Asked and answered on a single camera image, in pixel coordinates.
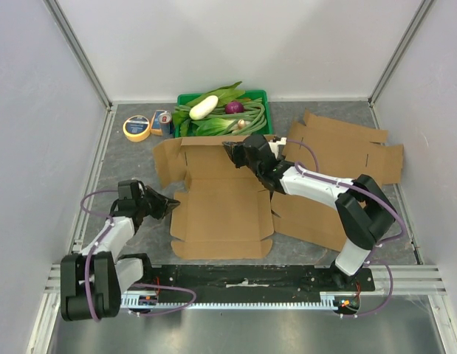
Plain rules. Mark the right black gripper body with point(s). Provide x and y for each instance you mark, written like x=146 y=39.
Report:
x=245 y=153

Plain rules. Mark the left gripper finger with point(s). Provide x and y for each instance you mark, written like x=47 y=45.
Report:
x=167 y=207
x=153 y=195

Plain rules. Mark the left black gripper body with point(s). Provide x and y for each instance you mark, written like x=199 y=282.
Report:
x=150 y=204

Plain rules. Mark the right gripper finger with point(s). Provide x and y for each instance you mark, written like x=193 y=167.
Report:
x=234 y=154
x=232 y=144

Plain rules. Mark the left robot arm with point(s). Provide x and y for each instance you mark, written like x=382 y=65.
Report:
x=92 y=281

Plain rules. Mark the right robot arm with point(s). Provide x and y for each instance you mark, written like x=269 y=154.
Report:
x=365 y=213

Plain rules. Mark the bok choy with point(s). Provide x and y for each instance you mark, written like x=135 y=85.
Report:
x=215 y=126

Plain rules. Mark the green long beans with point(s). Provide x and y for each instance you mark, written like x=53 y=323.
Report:
x=254 y=114

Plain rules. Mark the purple onion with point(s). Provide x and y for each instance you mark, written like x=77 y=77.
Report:
x=234 y=107

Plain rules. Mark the white eggplant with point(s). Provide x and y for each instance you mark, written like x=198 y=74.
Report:
x=204 y=108

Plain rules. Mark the leafy green vegetable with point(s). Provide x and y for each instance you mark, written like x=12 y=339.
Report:
x=180 y=115

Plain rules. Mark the yellow tape roll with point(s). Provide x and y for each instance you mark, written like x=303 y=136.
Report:
x=137 y=128

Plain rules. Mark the red and blue drink can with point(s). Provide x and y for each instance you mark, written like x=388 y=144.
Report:
x=166 y=125

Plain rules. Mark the green plastic tray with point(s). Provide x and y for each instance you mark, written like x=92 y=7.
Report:
x=262 y=95

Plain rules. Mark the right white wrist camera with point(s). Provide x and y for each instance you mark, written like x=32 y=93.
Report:
x=276 y=145

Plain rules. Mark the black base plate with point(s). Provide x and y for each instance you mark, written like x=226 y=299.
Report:
x=226 y=282

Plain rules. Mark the slotted cable duct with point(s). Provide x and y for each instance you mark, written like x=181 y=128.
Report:
x=144 y=301

